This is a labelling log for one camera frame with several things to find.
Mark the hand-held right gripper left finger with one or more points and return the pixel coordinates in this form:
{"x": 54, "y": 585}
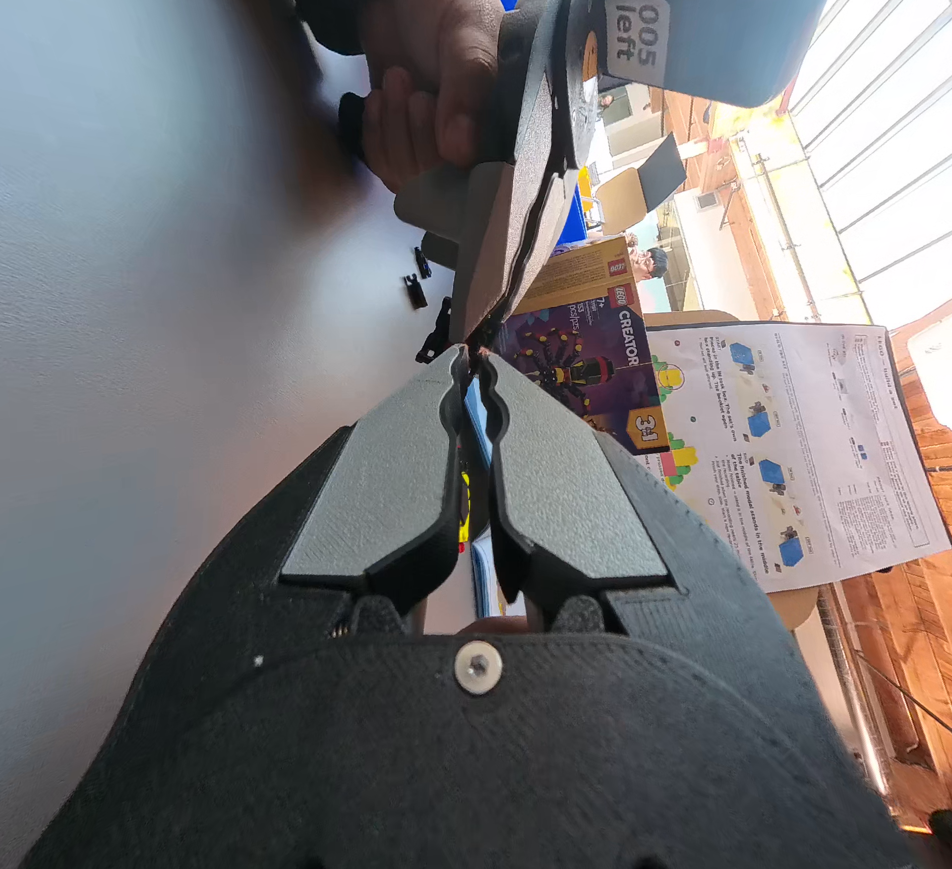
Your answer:
{"x": 372, "y": 497}

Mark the purple lego set box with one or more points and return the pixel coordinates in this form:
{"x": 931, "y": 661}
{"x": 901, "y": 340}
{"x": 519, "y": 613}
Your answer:
{"x": 587, "y": 363}

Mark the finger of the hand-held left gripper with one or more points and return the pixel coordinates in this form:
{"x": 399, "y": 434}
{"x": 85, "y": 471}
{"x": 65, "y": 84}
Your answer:
{"x": 491, "y": 236}
{"x": 558, "y": 214}

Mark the open lego instruction booklet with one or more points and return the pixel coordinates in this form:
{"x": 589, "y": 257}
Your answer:
{"x": 483, "y": 575}

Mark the printed task instruction sheet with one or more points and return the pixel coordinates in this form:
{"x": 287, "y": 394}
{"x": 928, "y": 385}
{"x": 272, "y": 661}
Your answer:
{"x": 781, "y": 437}

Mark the black grooved lego piece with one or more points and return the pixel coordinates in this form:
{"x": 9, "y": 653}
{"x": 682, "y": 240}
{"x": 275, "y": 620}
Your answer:
{"x": 422, "y": 263}

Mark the person's left hand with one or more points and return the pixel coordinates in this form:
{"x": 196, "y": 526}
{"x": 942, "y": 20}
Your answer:
{"x": 439, "y": 43}

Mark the yellow black lego model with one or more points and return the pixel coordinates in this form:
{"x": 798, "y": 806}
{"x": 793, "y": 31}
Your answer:
{"x": 463, "y": 519}

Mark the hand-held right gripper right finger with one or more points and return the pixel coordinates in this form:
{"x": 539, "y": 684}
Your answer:
{"x": 580, "y": 504}

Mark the black two-stud lego plate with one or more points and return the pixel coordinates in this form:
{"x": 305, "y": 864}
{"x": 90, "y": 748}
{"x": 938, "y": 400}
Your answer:
{"x": 414, "y": 291}

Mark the wooden chair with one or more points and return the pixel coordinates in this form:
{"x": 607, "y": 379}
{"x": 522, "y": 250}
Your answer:
{"x": 632, "y": 196}

